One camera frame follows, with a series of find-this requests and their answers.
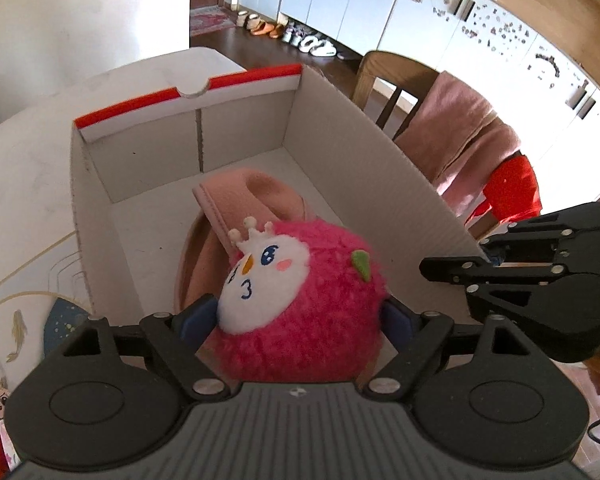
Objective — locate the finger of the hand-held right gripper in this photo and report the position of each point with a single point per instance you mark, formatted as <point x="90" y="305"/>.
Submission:
<point x="570" y="225"/>
<point x="480" y="267"/>

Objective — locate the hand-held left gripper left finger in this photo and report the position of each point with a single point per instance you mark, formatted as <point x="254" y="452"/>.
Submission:
<point x="200" y="317"/>

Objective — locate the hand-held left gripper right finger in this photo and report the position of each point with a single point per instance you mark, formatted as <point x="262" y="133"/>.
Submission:
<point x="397" y="317"/>

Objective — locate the pink plush toy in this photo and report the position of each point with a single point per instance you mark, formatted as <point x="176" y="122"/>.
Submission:
<point x="320" y="310"/>

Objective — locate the red white cardboard box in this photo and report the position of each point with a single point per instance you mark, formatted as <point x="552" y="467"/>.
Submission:
<point x="355" y="150"/>

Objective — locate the red cloth on chair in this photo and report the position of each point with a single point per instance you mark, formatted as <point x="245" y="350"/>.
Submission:
<point x="515" y="185"/>

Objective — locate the pink towel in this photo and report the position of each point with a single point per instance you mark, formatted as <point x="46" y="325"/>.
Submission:
<point x="455" y="130"/>

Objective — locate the pink slipper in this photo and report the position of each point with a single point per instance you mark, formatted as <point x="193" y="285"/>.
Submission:
<point x="270" y="195"/>

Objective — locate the white sticker-covered cabinet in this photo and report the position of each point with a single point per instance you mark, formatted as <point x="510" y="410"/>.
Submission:
<point x="505" y="75"/>

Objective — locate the wooden chair with towel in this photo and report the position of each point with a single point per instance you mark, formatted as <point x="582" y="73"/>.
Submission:
<point x="380" y="67"/>

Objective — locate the row of shoes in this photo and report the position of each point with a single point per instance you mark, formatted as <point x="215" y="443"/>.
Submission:
<point x="305" y="40"/>

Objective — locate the patterned pink rug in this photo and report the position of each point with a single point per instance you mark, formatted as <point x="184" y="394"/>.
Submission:
<point x="210" y="20"/>

